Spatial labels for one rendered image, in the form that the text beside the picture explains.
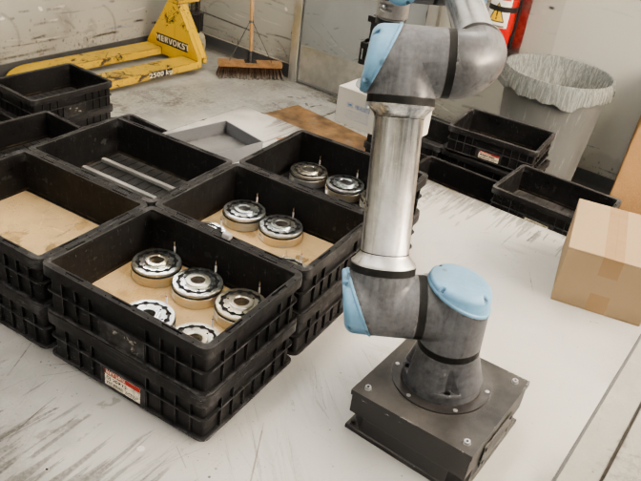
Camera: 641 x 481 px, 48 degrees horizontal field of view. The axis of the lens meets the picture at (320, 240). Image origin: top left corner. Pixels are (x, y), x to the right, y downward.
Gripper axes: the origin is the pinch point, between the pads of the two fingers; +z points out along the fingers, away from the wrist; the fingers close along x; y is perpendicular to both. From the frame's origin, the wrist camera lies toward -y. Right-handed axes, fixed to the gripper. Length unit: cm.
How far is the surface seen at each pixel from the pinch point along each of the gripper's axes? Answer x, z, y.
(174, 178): 29, 28, 43
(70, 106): -23, 56, 160
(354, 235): 31.3, 17.9, -15.3
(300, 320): 50, 30, -17
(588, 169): -256, 100, 4
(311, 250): 29.9, 27.8, -3.8
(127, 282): 68, 28, 15
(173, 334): 81, 18, -13
